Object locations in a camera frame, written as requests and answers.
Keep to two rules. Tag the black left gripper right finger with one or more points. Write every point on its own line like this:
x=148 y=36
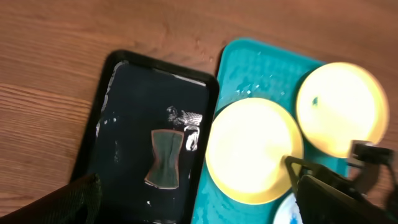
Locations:
x=323 y=196

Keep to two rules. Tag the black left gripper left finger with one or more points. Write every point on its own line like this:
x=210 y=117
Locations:
x=77 y=202

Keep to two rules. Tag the white plate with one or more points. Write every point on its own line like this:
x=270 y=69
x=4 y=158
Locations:
x=288 y=212

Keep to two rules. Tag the green scrubbing sponge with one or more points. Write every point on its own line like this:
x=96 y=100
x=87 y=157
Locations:
x=166 y=147

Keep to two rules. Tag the yellow plate cleaned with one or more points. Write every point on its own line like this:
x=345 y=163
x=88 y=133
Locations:
x=248 y=143

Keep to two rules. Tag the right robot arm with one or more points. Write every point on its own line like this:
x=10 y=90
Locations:
x=368 y=158

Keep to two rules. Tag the black tray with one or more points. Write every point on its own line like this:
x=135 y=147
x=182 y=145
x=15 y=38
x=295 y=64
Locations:
x=137 y=94

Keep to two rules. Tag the teal serving tray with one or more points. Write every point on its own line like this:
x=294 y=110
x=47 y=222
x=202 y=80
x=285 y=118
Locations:
x=252 y=69

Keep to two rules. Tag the yellow plate with stain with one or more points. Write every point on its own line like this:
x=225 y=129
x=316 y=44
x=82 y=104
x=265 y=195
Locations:
x=339 y=103

